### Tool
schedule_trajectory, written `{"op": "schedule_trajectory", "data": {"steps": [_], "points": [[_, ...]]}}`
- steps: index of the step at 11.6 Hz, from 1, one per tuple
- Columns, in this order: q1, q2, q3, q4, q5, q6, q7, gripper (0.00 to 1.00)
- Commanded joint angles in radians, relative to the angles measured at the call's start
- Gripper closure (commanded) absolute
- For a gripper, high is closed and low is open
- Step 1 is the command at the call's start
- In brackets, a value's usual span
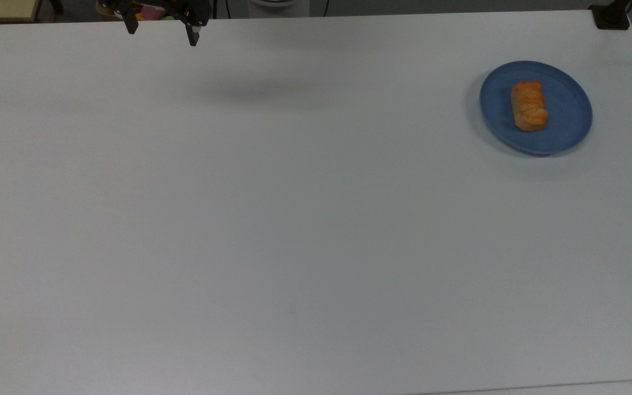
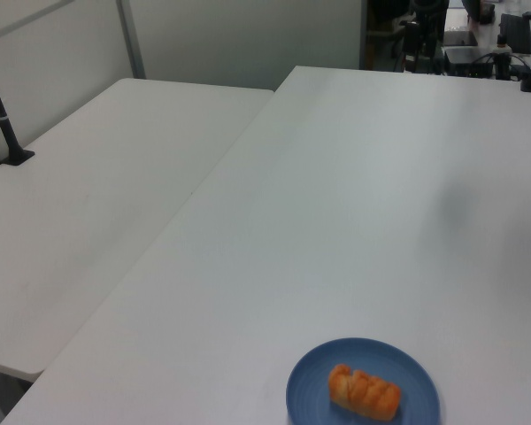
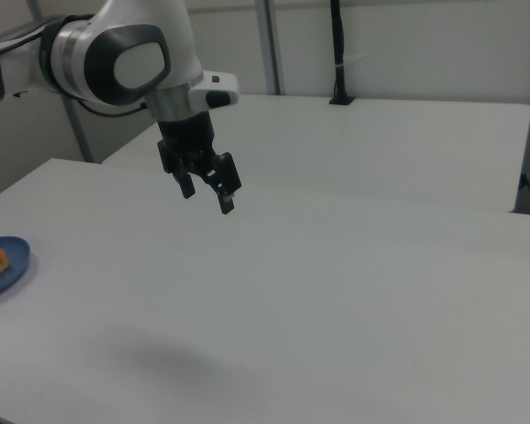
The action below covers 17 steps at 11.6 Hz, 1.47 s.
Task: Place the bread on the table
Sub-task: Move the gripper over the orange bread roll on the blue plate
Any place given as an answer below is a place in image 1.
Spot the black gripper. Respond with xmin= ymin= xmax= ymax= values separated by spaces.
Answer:
xmin=98 ymin=0 xmax=212 ymax=47

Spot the basket of colourful toys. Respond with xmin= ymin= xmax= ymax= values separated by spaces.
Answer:
xmin=95 ymin=1 xmax=180 ymax=22

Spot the blue round plate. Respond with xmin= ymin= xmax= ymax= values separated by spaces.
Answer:
xmin=479 ymin=60 xmax=593 ymax=156

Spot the golden bread roll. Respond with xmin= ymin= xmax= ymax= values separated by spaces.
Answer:
xmin=511 ymin=81 xmax=549 ymax=133

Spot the black table clamp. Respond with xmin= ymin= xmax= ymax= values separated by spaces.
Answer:
xmin=589 ymin=0 xmax=632 ymax=30

